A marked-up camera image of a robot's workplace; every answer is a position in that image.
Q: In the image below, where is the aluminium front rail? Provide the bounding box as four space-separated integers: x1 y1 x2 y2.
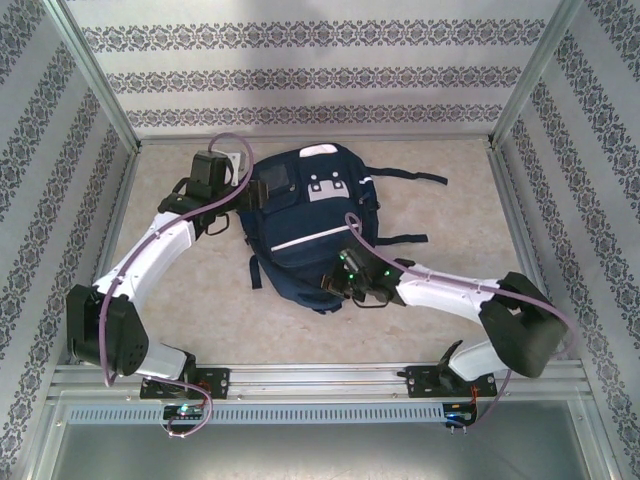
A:
47 363 586 401

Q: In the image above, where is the controller board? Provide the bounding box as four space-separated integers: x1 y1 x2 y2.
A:
443 402 479 432
162 403 206 422

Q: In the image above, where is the purple cable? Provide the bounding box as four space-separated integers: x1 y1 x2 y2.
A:
99 133 256 441
344 213 576 431

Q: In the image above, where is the right aluminium side rail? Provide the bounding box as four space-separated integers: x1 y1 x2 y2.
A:
487 144 559 361

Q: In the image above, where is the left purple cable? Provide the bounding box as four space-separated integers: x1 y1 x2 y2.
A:
99 133 256 441

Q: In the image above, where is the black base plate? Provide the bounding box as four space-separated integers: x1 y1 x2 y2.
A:
139 367 231 400
405 364 499 399

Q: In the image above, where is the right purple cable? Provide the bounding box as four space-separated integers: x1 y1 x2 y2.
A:
344 213 576 431

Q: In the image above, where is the grey metal sheet panel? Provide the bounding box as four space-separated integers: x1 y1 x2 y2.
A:
29 418 614 480

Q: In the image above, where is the left aluminium side rail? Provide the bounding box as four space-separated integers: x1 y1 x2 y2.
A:
67 147 144 366

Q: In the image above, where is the right controller board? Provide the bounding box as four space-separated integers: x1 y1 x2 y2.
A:
443 402 479 432

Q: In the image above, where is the aluminium back rail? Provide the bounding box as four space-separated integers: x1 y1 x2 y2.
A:
135 130 496 146

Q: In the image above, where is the right aluminium frame post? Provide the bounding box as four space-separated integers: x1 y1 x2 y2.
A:
488 0 585 150

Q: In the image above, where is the aluminium frame post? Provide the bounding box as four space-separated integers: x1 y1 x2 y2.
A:
42 0 142 154
488 0 585 150

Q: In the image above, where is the aluminium side rail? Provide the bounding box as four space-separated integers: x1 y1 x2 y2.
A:
67 147 144 366
487 144 559 361

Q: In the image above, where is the left aluminium frame post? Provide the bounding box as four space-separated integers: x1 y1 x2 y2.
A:
42 0 142 154

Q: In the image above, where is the navy blue backpack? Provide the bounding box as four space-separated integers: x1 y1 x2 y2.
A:
234 142 449 316

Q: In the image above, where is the left controller board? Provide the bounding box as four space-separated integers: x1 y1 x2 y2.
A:
162 403 206 422

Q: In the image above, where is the slotted grey cable duct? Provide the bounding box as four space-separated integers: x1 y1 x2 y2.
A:
67 402 446 426

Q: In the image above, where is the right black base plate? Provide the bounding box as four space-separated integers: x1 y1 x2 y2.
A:
405 364 499 399

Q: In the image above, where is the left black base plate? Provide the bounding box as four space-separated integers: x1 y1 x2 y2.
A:
139 367 231 400

